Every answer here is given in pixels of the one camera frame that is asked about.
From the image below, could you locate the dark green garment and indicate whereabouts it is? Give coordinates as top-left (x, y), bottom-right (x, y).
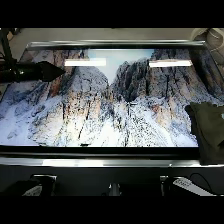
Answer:
top-left (184, 101), bottom-right (224, 167)

